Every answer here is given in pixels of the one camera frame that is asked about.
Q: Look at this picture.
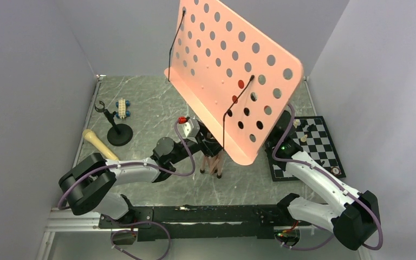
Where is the cream toy microphone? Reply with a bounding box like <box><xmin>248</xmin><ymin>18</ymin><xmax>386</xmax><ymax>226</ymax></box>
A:
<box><xmin>82</xmin><ymin>129</ymin><xmax>119</xmax><ymax>160</ymax></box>

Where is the cream blue toy car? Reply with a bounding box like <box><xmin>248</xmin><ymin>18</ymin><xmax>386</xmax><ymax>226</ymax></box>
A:
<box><xmin>115</xmin><ymin>98</ymin><xmax>131</xmax><ymax>119</ymax></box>

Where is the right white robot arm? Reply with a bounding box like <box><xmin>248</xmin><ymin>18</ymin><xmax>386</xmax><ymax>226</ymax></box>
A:
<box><xmin>265</xmin><ymin>111</ymin><xmax>384</xmax><ymax>250</ymax></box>

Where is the black microphone stand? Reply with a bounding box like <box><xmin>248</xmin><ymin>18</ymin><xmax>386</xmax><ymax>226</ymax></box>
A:
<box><xmin>94</xmin><ymin>100</ymin><xmax>133</xmax><ymax>146</ymax></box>

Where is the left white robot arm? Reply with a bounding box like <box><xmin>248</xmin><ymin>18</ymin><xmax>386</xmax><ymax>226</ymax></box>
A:
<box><xmin>58</xmin><ymin>125</ymin><xmax>223</xmax><ymax>228</ymax></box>

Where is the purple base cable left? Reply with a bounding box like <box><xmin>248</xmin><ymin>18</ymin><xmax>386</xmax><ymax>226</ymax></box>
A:
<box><xmin>110</xmin><ymin>220</ymin><xmax>173</xmax><ymax>260</ymax></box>

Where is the black chess piece back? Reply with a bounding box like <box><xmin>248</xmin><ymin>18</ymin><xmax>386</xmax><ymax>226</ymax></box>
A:
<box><xmin>301</xmin><ymin>119</ymin><xmax>317</xmax><ymax>132</ymax></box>

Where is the pink music stand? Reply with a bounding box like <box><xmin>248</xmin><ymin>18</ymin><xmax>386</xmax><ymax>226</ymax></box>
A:
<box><xmin>164</xmin><ymin>1</ymin><xmax>304</xmax><ymax>166</ymax></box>

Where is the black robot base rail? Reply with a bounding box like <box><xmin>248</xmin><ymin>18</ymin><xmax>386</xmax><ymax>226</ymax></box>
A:
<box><xmin>99</xmin><ymin>205</ymin><xmax>294</xmax><ymax>242</ymax></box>

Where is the brown poker chip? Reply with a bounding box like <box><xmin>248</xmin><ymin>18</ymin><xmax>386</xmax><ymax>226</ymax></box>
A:
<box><xmin>331</xmin><ymin>167</ymin><xmax>341</xmax><ymax>176</ymax></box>

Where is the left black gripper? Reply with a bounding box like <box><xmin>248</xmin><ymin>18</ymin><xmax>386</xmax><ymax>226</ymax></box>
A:
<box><xmin>170</xmin><ymin>121</ymin><xmax>232</xmax><ymax>165</ymax></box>

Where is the black chessboard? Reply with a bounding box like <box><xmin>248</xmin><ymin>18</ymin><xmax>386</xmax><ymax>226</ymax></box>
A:
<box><xmin>264</xmin><ymin>111</ymin><xmax>346</xmax><ymax>181</ymax></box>

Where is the cream chess pawn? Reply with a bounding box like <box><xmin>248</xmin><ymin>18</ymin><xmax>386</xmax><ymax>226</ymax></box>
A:
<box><xmin>300</xmin><ymin>134</ymin><xmax>308</xmax><ymax>143</ymax></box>

